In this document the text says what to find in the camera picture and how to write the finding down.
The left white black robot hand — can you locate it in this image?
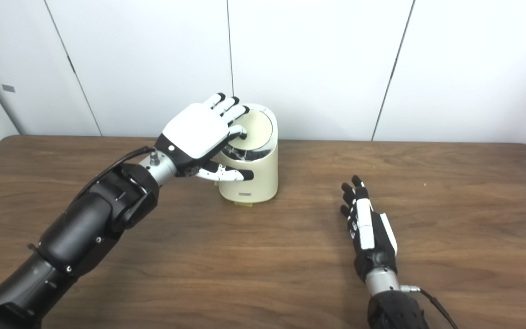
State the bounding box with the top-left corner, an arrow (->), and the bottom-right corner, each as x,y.
155,93 -> 254,182

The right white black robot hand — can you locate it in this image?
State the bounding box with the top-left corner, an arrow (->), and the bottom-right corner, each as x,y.
340,175 -> 398,282

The cream round bin lid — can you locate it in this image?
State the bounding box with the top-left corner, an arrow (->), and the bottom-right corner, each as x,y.
226,109 -> 274,149

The cream-colored round bin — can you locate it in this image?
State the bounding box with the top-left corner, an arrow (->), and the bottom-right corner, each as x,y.
215,103 -> 279,204

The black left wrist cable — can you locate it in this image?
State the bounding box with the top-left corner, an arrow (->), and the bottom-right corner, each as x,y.
74,146 -> 157,202

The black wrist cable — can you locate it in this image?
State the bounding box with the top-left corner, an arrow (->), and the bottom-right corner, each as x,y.
400,284 -> 459,329
74,146 -> 157,202

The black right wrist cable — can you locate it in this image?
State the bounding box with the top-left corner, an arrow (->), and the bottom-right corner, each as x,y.
400,284 -> 459,329

